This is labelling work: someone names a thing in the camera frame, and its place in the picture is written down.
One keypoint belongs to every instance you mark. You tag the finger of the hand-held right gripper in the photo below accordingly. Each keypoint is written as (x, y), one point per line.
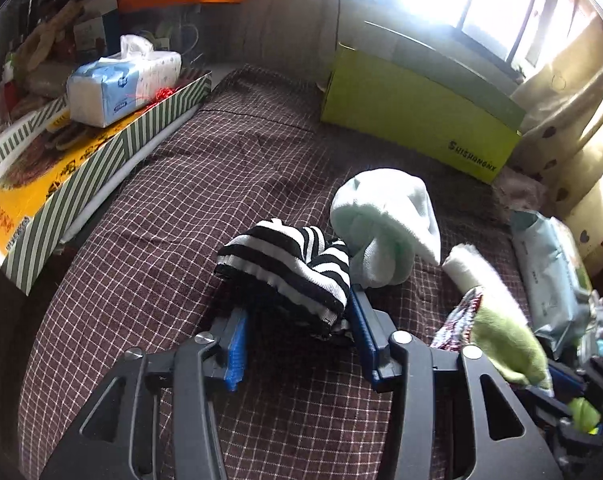
(569, 379)

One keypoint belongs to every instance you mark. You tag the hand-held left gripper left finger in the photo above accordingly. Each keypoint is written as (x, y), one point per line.
(236, 355)

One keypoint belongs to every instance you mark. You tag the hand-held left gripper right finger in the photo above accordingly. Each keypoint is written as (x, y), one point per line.
(364, 335)

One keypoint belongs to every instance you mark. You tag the lime green soft roll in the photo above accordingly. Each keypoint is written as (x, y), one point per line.
(584, 412)

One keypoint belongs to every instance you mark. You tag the green white towel packet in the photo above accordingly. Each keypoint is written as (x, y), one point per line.
(501, 330)

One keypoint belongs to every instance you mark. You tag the black white striped sock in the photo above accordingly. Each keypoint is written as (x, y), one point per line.
(281, 260)

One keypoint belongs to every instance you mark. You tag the pale green wet wipes pack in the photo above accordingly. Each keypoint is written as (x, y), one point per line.
(546, 270)

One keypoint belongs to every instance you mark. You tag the mint white sock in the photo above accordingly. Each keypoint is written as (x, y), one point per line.
(381, 210)

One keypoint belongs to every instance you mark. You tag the brown checkered bedsheet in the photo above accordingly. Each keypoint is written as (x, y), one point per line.
(181, 185)

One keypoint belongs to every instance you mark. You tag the pink fluffy cloth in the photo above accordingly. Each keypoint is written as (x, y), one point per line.
(521, 190)

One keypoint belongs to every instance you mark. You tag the lime green cardboard box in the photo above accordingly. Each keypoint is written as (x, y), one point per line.
(406, 110)

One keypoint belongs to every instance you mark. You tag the green white striped box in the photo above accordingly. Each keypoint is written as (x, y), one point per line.
(56, 180)

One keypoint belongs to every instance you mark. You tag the cream heart print curtain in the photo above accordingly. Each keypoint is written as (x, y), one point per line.
(581, 110)

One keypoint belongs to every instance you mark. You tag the white blue tissue pack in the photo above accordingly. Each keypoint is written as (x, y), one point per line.
(116, 85)

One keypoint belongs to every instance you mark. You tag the grey padded headboard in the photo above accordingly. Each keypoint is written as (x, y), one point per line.
(291, 25)

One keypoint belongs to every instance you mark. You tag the bright window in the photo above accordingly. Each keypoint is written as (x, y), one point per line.
(456, 0)

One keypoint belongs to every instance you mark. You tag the white teal small carton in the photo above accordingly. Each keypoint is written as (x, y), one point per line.
(94, 25)

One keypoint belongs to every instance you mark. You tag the brown crumpled cloth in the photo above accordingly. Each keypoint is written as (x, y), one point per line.
(46, 35)

